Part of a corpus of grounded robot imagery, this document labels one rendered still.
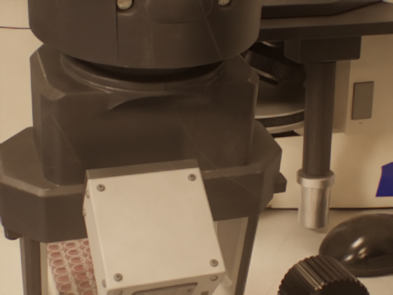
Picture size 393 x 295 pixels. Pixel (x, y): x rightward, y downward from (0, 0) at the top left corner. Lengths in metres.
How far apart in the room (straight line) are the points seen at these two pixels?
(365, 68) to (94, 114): 0.47
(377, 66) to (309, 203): 0.15
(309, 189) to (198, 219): 0.39
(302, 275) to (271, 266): 0.26
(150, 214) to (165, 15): 0.07
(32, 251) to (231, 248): 0.09
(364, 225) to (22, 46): 0.31
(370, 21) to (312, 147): 0.12
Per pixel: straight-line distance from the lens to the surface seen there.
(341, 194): 0.73
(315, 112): 0.64
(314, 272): 0.36
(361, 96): 0.73
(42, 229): 0.30
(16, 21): 0.63
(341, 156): 0.72
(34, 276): 0.33
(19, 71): 0.64
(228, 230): 0.36
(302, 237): 0.68
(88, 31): 0.26
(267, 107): 0.75
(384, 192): 0.74
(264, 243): 0.67
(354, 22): 0.59
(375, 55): 0.73
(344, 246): 0.62
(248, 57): 0.73
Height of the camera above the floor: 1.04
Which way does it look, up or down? 18 degrees down
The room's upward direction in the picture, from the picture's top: straight up
